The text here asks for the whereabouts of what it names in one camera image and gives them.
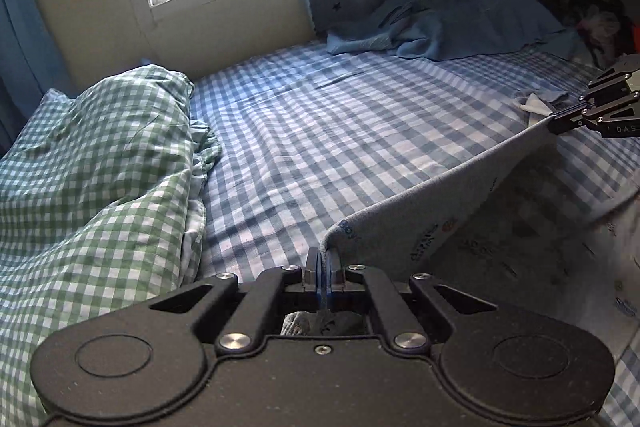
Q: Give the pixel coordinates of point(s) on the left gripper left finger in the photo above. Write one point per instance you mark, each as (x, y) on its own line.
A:
(265, 304)

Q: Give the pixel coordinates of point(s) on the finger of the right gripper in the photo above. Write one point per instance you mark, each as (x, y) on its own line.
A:
(570, 112)
(561, 125)

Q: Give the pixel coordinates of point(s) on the blue curtain left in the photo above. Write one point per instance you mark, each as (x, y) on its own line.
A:
(31, 65)

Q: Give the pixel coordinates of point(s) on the grey printed pants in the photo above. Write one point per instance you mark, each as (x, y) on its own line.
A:
(481, 193)

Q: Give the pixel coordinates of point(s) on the blue checkered bed sheet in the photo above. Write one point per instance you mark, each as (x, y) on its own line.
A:
(267, 111)

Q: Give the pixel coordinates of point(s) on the green checkered duvet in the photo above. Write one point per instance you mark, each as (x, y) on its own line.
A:
(101, 207)

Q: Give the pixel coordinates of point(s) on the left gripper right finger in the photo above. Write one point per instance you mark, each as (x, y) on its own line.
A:
(370, 293)

